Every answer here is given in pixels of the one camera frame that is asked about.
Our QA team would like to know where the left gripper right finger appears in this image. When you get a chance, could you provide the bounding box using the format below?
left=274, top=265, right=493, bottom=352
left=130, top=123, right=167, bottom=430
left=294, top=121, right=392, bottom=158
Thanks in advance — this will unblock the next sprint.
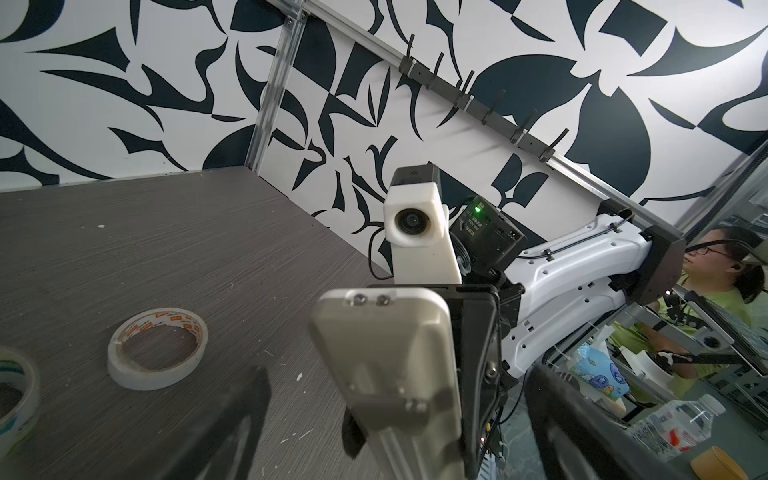
left=524, top=365, right=684, bottom=480

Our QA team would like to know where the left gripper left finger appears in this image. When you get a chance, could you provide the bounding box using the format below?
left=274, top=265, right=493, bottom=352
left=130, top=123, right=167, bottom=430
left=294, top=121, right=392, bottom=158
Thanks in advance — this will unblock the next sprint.
left=155, top=367, right=271, bottom=479

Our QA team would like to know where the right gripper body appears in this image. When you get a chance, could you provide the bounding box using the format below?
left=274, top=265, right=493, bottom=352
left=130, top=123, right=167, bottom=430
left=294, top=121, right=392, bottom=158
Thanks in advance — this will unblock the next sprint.
left=390, top=196, right=524, bottom=479

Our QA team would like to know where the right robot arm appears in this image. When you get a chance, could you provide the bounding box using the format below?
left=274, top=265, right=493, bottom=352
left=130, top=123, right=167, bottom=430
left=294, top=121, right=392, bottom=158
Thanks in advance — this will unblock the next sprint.
left=310, top=185, right=684, bottom=479

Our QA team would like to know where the blue tissue pack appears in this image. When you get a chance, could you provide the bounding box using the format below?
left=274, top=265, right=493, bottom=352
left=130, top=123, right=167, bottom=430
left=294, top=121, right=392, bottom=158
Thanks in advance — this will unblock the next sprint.
left=566, top=343, right=630, bottom=401

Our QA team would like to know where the plastic water bottle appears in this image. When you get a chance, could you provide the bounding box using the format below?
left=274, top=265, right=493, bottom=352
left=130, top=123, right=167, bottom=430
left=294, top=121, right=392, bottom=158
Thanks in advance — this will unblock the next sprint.
left=626, top=394, right=726, bottom=462

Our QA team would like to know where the beige masking tape roll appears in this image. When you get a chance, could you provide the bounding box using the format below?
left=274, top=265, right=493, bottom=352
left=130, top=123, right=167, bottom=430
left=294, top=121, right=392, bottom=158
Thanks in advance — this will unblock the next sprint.
left=107, top=307, right=209, bottom=391

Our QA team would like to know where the brown paper cup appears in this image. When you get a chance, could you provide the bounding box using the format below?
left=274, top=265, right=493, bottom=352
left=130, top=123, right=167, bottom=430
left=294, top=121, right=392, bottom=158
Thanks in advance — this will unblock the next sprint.
left=690, top=446, right=749, bottom=480

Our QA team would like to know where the person in green shirt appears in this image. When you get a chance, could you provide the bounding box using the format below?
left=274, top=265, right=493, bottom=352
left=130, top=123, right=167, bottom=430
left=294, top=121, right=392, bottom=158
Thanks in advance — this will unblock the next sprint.
left=611, top=226, right=768, bottom=397

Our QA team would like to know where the clear tape roll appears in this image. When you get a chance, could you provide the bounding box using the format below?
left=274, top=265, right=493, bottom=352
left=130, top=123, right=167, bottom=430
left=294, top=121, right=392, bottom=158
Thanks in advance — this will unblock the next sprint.
left=1, top=347, right=41, bottom=461

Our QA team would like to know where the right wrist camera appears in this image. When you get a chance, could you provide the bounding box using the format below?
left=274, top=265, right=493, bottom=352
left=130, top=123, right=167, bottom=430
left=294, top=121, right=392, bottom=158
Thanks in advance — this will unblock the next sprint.
left=383, top=163, right=462, bottom=285

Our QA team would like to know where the black wall hook rail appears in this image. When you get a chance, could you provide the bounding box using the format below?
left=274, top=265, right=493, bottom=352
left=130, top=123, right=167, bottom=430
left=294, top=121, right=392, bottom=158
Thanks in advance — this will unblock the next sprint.
left=398, top=34, right=570, bottom=163

